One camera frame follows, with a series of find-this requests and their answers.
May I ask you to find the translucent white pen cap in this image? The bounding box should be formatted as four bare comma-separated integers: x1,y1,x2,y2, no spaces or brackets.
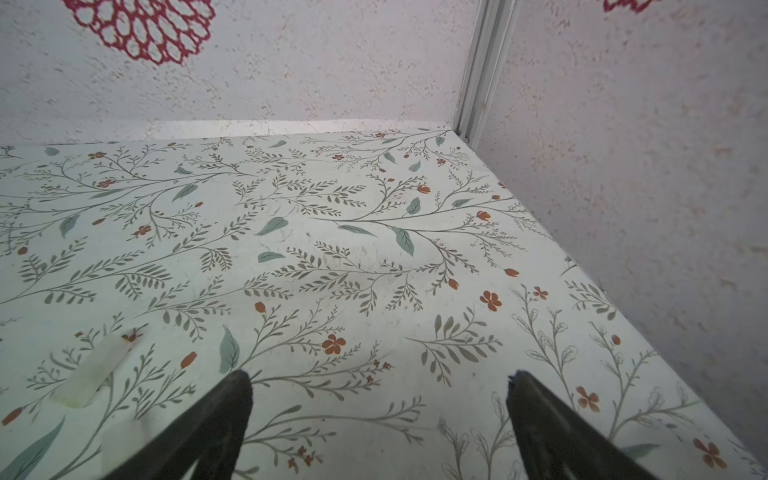
51,333,137,410

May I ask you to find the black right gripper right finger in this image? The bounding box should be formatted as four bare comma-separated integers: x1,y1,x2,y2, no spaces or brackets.
506,370,654,479

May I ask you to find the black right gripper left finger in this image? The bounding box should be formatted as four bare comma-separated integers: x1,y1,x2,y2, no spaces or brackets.
105,370,253,479

